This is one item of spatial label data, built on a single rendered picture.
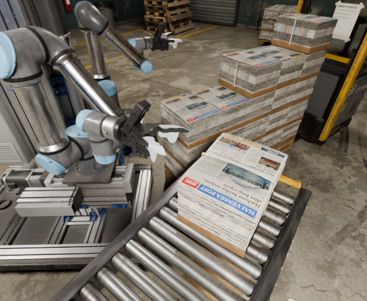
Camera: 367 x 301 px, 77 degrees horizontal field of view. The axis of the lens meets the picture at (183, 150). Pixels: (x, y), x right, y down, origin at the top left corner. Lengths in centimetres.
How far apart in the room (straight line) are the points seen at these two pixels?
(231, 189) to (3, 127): 111
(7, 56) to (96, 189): 72
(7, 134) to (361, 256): 235
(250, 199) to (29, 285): 160
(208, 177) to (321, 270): 135
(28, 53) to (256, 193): 83
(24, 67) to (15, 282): 151
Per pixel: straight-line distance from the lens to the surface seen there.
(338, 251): 214
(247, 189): 81
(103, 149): 81
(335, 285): 199
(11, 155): 152
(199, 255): 92
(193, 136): 158
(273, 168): 91
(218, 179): 82
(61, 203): 127
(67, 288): 94
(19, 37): 90
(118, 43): 147
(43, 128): 98
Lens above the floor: 161
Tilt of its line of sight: 39 degrees down
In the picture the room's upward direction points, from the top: straight up
